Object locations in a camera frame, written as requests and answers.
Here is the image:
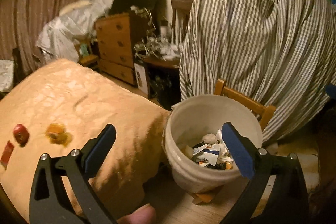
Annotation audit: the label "white plastic cover right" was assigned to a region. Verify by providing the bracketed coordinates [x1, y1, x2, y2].
[35, 0, 108, 64]

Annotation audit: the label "white paper wrapper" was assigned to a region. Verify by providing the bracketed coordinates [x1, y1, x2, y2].
[192, 129, 234, 170]

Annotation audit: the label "red carton box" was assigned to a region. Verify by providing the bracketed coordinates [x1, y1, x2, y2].
[1, 141, 15, 169]

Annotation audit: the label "red apple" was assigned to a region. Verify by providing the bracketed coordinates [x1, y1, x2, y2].
[13, 124, 30, 147]

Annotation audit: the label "black tissue packet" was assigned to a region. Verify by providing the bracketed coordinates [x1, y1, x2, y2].
[191, 142, 232, 170]

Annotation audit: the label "tangled white cables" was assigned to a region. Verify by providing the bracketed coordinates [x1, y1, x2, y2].
[131, 5, 182, 60]

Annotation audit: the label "white plastic cover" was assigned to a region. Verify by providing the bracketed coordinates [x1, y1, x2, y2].
[0, 60, 14, 92]
[35, 0, 108, 64]

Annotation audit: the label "brown curtain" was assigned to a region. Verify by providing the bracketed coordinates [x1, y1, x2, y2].
[1, 0, 78, 75]

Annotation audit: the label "white trash bucket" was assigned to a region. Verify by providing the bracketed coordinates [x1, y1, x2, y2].
[163, 95, 262, 193]

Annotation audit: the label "white plastic cover left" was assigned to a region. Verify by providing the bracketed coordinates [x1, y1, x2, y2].
[0, 60, 14, 92]

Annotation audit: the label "wooden chair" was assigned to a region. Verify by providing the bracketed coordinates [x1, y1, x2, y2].
[214, 79, 276, 131]

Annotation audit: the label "dark wooden side table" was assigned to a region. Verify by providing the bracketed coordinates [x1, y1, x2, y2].
[144, 56, 181, 111]

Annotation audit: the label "white tissue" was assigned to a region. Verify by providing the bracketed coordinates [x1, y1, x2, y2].
[202, 134, 218, 145]

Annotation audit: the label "person left hand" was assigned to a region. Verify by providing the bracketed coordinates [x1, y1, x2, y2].
[117, 203, 157, 224]

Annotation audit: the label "striped grey white sheet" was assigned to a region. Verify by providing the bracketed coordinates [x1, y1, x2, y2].
[179, 0, 335, 142]

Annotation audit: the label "orange plastic bottle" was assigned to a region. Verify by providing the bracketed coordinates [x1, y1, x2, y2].
[45, 123, 72, 147]

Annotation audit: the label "wooden chest of drawers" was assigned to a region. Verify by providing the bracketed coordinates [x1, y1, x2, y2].
[94, 13, 147, 86]

